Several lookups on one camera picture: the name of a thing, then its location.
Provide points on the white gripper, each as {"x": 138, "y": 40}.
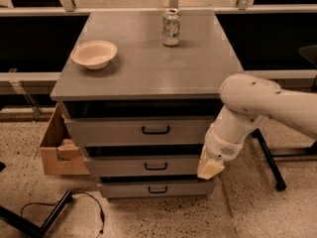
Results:
{"x": 220, "y": 147}

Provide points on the grey top drawer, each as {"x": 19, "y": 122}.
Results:
{"x": 137, "y": 132}

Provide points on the grey drawer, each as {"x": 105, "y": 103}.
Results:
{"x": 143, "y": 166}
{"x": 183, "y": 187}
{"x": 137, "y": 132}

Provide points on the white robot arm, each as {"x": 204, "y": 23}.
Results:
{"x": 247, "y": 102}

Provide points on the grey drawer cabinet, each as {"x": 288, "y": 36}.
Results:
{"x": 147, "y": 79}

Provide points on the grey middle drawer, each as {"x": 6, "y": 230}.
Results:
{"x": 143, "y": 166}

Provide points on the grey bottom drawer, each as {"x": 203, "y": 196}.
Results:
{"x": 183, "y": 187}

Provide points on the black metal stand leg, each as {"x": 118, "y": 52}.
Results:
{"x": 280, "y": 183}

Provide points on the cardboard box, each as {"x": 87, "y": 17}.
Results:
{"x": 60, "y": 156}

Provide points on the silver soda can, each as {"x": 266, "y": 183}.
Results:
{"x": 171, "y": 27}

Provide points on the white paper bowl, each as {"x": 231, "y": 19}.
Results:
{"x": 94, "y": 54}

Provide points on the black floor stand bar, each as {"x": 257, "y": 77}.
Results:
{"x": 36, "y": 218}

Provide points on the metal railing bracket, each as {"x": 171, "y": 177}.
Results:
{"x": 19, "y": 89}

